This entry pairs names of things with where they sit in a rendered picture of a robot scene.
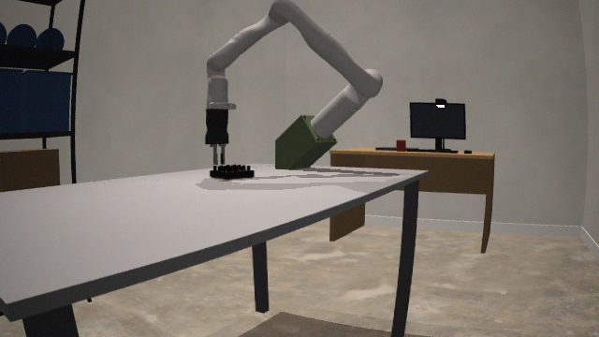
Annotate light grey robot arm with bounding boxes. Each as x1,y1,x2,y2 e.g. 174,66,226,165
207,0,383,139

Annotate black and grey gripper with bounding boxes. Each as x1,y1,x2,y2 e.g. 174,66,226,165
205,94,236,165

